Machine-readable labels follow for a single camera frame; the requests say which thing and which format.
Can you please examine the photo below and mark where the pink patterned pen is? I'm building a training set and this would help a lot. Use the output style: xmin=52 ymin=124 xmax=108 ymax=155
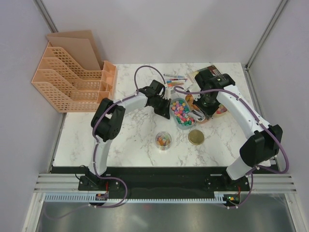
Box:
xmin=166 ymin=78 xmax=188 ymax=82

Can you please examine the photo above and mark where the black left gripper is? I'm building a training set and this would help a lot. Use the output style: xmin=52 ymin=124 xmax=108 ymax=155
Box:
xmin=152 ymin=97 xmax=171 ymax=120

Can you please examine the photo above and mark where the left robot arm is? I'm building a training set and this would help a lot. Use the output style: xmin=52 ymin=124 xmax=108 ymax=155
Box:
xmin=88 ymin=80 xmax=171 ymax=190

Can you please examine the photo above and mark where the orange pen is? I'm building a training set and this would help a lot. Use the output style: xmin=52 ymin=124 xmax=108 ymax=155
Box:
xmin=167 ymin=82 xmax=185 ymax=87

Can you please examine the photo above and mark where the purple cable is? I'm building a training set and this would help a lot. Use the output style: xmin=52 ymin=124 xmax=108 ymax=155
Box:
xmin=173 ymin=87 xmax=290 ymax=210
xmin=44 ymin=64 xmax=168 ymax=220

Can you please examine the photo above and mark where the peach tray of popsicle candies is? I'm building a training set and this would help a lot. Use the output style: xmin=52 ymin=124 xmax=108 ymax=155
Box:
xmin=185 ymin=95 xmax=208 ymax=124

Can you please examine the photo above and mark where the gold jar lid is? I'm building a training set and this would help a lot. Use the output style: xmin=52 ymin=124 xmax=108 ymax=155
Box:
xmin=188 ymin=130 xmax=205 ymax=145

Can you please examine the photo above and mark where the peach desk organizer rack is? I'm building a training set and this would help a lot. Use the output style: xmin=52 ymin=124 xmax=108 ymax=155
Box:
xmin=31 ymin=30 xmax=118 ymax=113

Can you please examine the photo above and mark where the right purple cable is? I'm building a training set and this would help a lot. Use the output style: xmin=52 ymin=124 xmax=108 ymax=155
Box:
xmin=173 ymin=87 xmax=290 ymax=210

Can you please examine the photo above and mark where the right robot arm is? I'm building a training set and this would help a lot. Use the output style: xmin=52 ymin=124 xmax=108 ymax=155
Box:
xmin=194 ymin=69 xmax=283 ymax=190

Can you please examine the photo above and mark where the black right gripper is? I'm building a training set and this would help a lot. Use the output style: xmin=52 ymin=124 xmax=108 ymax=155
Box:
xmin=193 ymin=92 xmax=221 ymax=119

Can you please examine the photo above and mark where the clear glass jar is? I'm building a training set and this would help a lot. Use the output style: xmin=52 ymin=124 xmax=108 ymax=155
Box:
xmin=155 ymin=131 xmax=172 ymax=151

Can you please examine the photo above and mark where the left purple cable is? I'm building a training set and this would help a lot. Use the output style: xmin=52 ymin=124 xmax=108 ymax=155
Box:
xmin=44 ymin=64 xmax=168 ymax=220

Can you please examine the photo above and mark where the silver metal scoop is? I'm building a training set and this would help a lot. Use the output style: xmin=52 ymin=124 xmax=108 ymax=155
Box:
xmin=188 ymin=110 xmax=205 ymax=122

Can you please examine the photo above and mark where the white slotted cable duct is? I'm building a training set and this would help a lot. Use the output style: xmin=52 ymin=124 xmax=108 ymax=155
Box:
xmin=44 ymin=192 xmax=233 ymax=204

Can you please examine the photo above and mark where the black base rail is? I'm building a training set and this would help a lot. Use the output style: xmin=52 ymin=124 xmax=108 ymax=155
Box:
xmin=51 ymin=167 xmax=251 ymax=198

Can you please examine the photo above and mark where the blue tray of solid candies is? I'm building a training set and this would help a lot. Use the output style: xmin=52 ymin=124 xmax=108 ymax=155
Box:
xmin=169 ymin=98 xmax=196 ymax=130

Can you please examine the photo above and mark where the beige tray of star gummies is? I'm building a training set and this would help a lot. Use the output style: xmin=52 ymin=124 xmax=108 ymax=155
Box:
xmin=213 ymin=104 xmax=228 ymax=117

